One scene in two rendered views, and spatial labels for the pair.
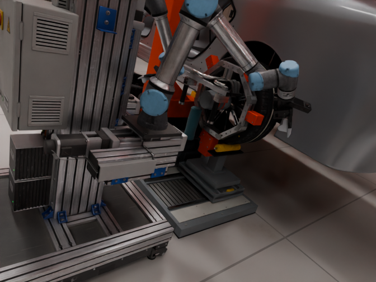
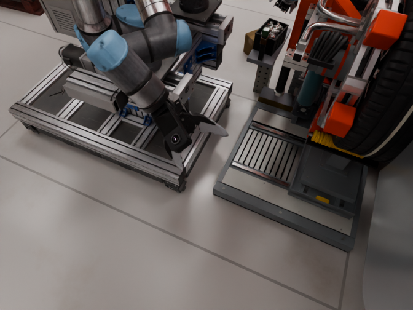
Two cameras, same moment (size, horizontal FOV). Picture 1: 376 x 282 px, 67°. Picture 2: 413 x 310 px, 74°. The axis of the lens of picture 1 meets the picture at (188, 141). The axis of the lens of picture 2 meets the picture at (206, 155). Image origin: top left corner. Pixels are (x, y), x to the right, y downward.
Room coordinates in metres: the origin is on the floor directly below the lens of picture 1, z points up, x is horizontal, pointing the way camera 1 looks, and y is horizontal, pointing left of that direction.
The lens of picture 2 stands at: (1.21, -0.80, 1.59)
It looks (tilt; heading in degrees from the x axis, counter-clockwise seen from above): 57 degrees down; 69
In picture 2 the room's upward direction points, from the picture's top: straight up
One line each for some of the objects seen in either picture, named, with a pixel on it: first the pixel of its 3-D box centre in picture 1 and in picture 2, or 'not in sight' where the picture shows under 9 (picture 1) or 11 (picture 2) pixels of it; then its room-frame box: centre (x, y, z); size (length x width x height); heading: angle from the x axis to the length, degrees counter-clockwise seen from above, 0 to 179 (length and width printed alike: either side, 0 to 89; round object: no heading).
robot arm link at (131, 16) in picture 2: not in sight; (134, 27); (1.30, 0.19, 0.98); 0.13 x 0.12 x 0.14; 4
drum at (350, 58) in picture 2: (215, 100); (335, 59); (2.04, -0.11, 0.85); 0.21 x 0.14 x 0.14; 134
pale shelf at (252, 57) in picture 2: not in sight; (270, 44); (2.19, 0.58, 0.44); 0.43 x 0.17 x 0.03; 44
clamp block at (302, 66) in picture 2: (221, 97); (297, 59); (1.82, -0.13, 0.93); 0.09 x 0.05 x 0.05; 134
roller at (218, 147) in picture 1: (228, 147); (338, 144); (2.07, -0.32, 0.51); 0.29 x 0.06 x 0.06; 134
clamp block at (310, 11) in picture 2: (190, 80); (318, 13); (2.07, 0.11, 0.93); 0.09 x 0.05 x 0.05; 134
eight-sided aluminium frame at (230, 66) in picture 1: (222, 100); (353, 64); (2.09, -0.16, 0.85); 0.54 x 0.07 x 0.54; 44
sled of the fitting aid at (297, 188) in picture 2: (210, 178); (329, 169); (2.20, -0.28, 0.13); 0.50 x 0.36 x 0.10; 44
